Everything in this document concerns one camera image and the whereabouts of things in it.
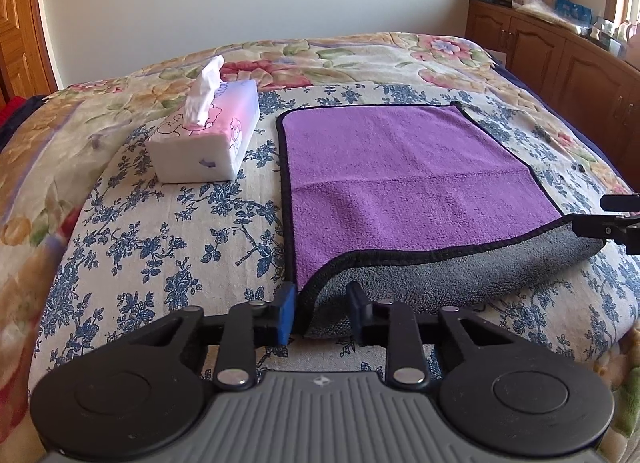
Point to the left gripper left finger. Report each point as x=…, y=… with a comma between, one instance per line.
x=254, y=323

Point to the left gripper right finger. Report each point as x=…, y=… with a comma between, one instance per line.
x=373, y=322

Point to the floral beige bed blanket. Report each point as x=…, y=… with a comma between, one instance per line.
x=57, y=156

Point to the wooden sideboard cabinet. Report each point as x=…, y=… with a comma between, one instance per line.
x=534, y=47

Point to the blue floral white cloth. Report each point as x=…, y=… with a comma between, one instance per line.
x=141, y=250

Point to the purple and grey towel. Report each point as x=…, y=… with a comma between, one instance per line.
x=416, y=204

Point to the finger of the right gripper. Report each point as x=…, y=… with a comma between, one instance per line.
x=620, y=229
x=620, y=202

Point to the wooden door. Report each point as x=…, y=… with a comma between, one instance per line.
x=25, y=64

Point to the pink white tissue pack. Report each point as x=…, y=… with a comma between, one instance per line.
x=206, y=138

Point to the white paper box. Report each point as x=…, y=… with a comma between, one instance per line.
x=498, y=57

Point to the dark blue bed sheet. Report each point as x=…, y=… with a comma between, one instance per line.
x=599, y=100

